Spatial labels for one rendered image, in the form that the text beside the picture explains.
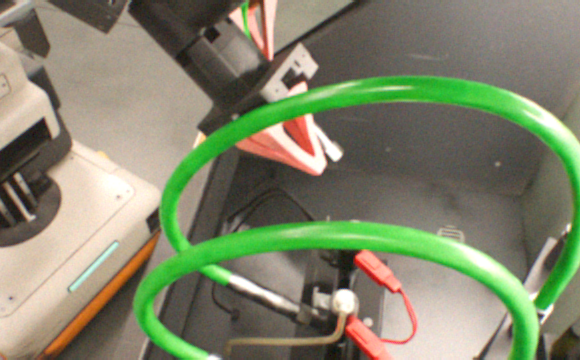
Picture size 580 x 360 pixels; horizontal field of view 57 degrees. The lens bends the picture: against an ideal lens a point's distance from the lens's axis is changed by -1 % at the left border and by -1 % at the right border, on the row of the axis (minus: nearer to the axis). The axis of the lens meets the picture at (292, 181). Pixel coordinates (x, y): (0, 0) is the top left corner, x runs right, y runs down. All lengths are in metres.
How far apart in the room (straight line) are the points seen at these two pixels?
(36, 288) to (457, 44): 1.24
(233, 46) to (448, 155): 0.57
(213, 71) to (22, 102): 0.87
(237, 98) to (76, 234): 1.27
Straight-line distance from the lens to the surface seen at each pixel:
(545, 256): 0.60
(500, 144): 0.90
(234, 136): 0.34
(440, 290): 0.86
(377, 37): 0.77
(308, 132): 0.47
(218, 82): 0.42
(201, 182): 0.80
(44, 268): 1.62
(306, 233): 0.27
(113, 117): 2.35
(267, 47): 0.58
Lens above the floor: 1.57
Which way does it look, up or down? 51 degrees down
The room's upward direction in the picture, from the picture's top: straight up
